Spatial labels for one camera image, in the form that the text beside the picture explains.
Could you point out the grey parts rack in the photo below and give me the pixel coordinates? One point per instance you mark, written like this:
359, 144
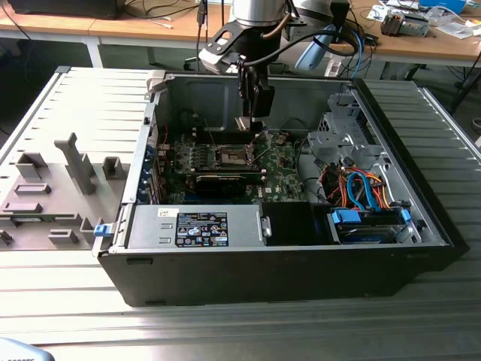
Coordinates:
49, 176

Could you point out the coin battery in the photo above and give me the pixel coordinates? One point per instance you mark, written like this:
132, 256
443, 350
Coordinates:
280, 140

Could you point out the silver metal drive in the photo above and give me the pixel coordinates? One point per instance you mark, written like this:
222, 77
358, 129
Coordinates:
415, 26

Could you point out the green motherboard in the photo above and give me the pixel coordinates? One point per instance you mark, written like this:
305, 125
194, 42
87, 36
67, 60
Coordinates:
282, 180

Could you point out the black flat device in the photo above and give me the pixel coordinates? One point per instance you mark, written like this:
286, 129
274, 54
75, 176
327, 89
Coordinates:
64, 9

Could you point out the hard disk in blue carrier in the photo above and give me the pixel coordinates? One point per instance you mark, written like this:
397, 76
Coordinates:
347, 218

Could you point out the metal drive cage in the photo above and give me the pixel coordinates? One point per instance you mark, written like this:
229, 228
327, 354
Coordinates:
330, 144

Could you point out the wooden desk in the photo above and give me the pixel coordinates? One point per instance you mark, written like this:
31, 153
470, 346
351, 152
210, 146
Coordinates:
413, 47
112, 28

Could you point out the black upright box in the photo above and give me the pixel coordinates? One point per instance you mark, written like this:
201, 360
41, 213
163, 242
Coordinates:
341, 15

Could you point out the clear plastic bag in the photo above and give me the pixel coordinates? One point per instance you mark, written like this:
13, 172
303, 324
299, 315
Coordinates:
458, 29

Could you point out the grey rounded device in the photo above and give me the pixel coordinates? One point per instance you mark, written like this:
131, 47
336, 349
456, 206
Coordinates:
19, 349

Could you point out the green RAM stick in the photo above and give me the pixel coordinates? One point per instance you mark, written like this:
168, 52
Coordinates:
26, 219

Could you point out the white power adapter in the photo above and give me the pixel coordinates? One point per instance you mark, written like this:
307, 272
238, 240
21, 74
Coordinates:
333, 67

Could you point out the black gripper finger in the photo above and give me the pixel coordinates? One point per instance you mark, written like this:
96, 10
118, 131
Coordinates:
265, 101
246, 90

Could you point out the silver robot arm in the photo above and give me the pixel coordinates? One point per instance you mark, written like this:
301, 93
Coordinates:
259, 11

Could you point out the copper heatsink cooler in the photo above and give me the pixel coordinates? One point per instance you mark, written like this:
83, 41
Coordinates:
392, 22

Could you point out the black PC case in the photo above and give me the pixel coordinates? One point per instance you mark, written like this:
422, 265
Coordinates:
263, 274

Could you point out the silver CPU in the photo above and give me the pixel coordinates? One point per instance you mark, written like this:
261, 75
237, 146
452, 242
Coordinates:
242, 123

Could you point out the CPU socket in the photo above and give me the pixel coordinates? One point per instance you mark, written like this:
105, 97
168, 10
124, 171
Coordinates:
233, 156

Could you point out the blue box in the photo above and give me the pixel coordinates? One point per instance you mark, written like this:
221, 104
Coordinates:
443, 4

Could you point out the white camera black bracket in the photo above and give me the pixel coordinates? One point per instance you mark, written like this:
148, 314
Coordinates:
216, 62

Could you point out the black graphics card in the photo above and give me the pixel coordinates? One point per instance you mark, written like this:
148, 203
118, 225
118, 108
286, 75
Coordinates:
219, 184

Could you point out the blue case latch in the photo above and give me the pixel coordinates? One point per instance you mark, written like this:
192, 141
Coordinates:
102, 230

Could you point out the grey power supply unit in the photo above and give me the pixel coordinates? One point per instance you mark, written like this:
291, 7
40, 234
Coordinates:
150, 225

